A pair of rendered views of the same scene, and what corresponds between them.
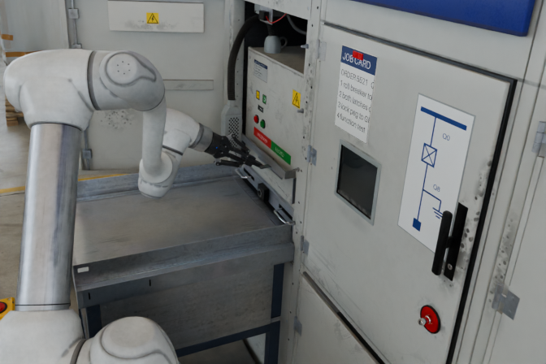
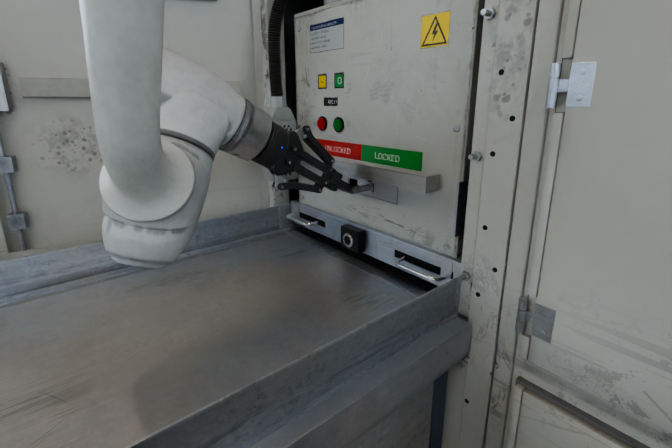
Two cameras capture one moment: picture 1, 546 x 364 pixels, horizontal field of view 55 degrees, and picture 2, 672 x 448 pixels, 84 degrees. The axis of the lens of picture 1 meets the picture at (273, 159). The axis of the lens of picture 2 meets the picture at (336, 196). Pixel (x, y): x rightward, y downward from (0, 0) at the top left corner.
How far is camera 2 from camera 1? 1.19 m
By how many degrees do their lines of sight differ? 15
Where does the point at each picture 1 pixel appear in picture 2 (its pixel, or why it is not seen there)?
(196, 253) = (288, 399)
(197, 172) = (228, 228)
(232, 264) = (376, 401)
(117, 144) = (79, 198)
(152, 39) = not seen: hidden behind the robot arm
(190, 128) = (227, 96)
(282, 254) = (455, 347)
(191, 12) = not seen: outside the picture
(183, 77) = not seen: hidden behind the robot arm
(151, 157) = (125, 112)
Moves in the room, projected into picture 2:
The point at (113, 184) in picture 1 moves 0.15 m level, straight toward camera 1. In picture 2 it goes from (65, 264) to (59, 297)
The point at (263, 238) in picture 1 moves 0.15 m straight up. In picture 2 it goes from (417, 319) to (423, 223)
